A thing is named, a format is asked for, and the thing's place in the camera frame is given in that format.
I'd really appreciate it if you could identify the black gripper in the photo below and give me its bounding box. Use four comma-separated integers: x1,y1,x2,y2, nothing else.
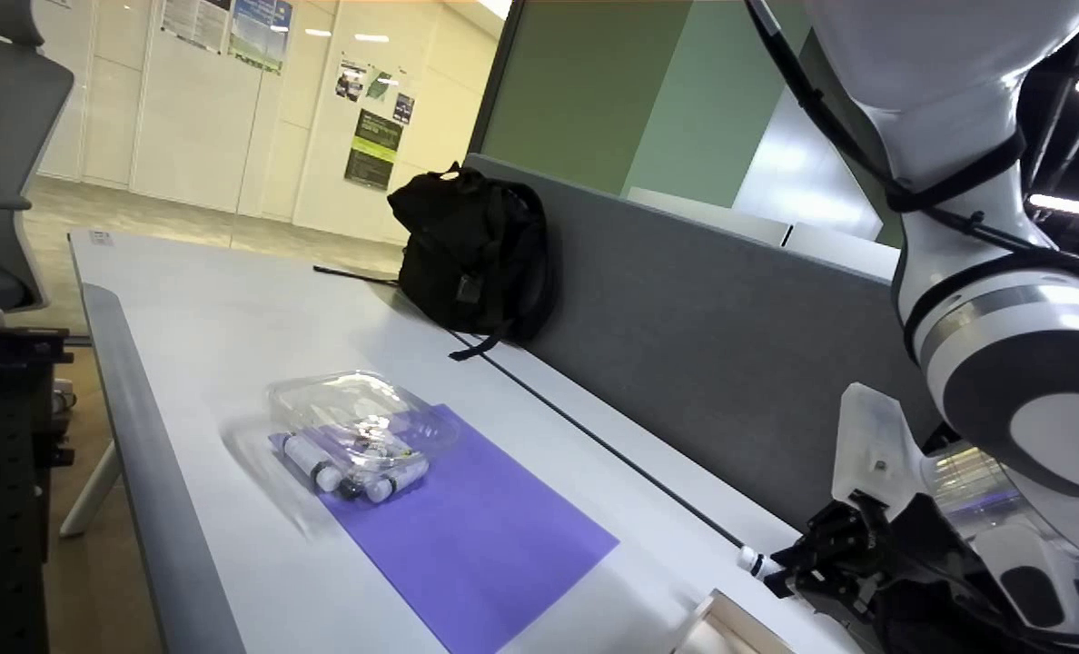
763,491,941,616

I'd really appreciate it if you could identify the wooden tray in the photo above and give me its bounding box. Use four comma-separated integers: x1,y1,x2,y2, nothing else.
669,584,797,654

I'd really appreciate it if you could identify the grey divider panel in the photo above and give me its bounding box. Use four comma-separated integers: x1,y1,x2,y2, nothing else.
462,151,930,538

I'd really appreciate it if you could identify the purple mat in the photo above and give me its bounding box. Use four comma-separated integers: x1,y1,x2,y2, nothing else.
271,399,625,654

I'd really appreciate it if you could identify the black backpack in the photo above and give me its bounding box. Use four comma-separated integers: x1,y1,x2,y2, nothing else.
309,160,557,363

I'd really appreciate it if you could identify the clear plastic container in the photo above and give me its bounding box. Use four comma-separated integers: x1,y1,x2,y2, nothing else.
219,369,458,538

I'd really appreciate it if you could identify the white table leg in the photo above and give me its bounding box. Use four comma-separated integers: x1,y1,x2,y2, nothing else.
54,439,125,544

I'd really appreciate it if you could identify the black equipment stand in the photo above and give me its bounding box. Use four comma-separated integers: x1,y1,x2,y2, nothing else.
0,319,78,654

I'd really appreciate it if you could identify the grey office chair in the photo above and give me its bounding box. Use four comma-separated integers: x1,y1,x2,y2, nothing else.
0,0,78,327

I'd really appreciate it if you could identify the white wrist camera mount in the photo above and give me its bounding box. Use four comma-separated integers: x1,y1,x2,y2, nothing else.
832,379,936,528

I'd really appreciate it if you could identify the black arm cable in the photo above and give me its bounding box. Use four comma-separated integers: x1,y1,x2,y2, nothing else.
743,0,1079,300

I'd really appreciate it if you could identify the green black wall poster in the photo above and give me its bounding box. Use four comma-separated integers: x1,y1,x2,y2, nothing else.
341,106,405,198

